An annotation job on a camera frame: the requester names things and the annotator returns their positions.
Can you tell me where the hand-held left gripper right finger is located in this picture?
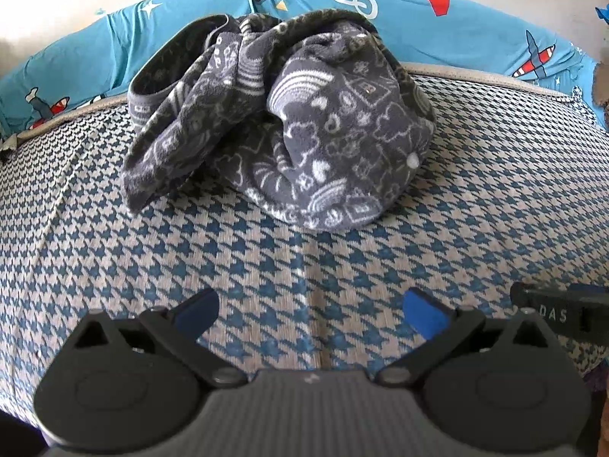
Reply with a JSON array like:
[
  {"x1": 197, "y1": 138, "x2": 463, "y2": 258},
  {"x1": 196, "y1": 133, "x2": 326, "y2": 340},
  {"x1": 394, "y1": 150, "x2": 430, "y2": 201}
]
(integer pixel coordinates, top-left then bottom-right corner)
[{"x1": 376, "y1": 288, "x2": 550, "y2": 388}]

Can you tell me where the blue printed bed bumper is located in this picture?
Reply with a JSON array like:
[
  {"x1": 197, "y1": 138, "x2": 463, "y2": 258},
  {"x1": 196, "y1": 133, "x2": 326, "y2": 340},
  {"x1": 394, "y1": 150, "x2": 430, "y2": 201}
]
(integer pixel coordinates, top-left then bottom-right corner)
[{"x1": 0, "y1": 0, "x2": 609, "y2": 139}]

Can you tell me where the brown crumpled cloth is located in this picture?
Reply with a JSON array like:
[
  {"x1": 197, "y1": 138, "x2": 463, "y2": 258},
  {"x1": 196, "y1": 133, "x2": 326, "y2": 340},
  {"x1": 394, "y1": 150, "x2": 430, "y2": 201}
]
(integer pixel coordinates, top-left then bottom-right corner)
[{"x1": 592, "y1": 59, "x2": 609, "y2": 129}]

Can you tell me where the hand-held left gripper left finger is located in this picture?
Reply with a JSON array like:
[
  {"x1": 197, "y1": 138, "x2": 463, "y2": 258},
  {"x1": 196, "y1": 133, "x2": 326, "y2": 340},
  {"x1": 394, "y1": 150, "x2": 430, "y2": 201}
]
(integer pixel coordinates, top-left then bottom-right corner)
[{"x1": 71, "y1": 288, "x2": 248, "y2": 388}]

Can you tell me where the grey patterned fleece garment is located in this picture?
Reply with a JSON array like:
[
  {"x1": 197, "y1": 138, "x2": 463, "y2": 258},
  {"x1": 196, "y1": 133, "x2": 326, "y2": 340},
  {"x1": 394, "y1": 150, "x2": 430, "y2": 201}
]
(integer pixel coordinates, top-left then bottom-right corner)
[{"x1": 121, "y1": 8, "x2": 437, "y2": 233}]

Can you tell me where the blue houndstooth bed mat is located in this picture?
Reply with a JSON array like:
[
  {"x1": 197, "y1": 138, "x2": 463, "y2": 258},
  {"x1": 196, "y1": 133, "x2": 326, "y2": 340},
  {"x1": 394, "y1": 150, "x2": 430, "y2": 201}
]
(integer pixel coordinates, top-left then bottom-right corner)
[{"x1": 0, "y1": 69, "x2": 609, "y2": 439}]

